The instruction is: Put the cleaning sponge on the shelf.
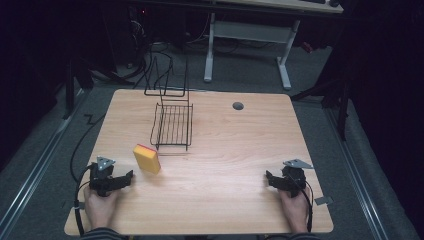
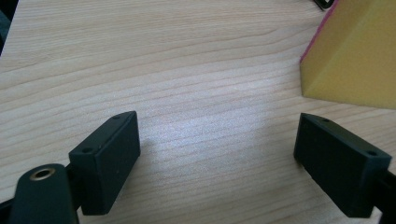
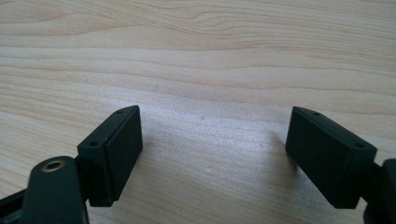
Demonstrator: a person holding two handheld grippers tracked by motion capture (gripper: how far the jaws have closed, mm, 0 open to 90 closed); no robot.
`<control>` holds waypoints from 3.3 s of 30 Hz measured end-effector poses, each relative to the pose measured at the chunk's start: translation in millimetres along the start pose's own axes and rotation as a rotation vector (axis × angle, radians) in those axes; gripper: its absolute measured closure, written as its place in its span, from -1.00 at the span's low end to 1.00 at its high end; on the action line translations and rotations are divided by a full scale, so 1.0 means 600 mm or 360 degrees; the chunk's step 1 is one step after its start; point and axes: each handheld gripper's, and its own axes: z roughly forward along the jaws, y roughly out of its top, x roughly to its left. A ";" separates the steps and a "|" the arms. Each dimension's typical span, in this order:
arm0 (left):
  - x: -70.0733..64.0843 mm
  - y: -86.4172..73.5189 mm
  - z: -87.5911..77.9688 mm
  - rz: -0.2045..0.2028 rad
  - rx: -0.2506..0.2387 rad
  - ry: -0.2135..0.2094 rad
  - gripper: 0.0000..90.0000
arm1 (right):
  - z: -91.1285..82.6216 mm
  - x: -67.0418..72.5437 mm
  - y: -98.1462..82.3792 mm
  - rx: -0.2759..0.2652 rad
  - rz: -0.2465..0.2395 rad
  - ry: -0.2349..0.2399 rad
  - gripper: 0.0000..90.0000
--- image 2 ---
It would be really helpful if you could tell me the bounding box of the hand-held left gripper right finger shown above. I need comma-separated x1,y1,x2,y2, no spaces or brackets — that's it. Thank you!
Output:
293,112,393,218

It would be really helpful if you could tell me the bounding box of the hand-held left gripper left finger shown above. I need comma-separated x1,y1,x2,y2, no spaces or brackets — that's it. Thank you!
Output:
68,110,141,217

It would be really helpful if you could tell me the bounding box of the yellow and pink box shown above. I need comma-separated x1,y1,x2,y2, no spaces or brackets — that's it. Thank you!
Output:
299,0,396,110

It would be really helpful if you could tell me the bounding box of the black object with white edge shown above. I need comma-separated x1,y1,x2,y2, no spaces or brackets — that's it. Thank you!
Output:
312,0,335,11

